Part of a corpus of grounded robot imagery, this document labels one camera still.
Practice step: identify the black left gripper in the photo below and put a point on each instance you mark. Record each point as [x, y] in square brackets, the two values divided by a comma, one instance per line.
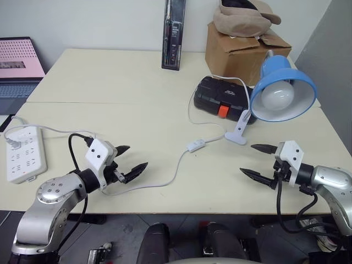
[112, 176]

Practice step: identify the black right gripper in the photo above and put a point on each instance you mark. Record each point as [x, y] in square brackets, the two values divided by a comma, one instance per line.
[281, 171]

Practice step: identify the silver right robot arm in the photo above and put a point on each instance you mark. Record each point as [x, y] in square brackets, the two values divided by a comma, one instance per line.
[330, 178]

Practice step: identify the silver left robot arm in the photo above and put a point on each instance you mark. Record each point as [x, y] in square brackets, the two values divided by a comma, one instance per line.
[46, 203]

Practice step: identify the blue clip desk lamp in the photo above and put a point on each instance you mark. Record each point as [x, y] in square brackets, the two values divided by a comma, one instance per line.
[277, 71]

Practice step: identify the white round light bulb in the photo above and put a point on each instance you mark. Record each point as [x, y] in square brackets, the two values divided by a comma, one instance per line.
[277, 94]

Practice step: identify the black case with orange latch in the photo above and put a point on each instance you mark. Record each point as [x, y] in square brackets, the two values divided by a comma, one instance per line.
[217, 94]

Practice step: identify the dark rounded shape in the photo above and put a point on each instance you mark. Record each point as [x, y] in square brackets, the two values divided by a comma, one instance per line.
[224, 242]
[154, 244]

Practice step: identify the white power strip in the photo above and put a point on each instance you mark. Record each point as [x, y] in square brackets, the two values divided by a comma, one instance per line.
[24, 159]

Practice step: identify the brown cardboard box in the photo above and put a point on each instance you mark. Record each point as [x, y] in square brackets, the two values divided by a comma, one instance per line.
[233, 57]

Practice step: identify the black toothbrush retail package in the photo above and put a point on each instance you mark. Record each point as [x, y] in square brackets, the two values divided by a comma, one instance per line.
[173, 35]

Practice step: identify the beige cloth cap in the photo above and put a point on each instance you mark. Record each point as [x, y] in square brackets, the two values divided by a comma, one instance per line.
[242, 20]

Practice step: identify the grey laptop with pink screen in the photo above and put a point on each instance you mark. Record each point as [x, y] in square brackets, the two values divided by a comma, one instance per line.
[16, 68]

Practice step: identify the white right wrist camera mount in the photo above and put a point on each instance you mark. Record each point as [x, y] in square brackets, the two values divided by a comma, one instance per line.
[291, 154]

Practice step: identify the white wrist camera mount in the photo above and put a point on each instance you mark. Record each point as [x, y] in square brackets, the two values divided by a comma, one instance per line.
[291, 154]
[96, 154]

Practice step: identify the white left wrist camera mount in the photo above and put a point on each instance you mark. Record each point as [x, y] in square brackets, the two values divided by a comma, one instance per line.
[96, 154]

